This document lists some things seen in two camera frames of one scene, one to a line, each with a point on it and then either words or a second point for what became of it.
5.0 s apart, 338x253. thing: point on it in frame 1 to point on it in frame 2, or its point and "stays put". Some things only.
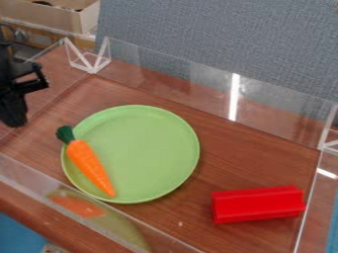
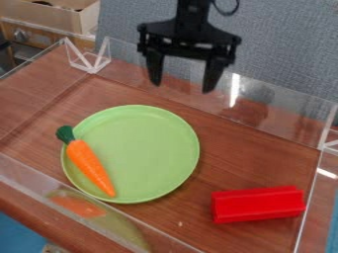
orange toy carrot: (84, 155) stays put
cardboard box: (76, 16) stays put
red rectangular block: (254, 204) stays put
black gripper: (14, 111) to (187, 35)
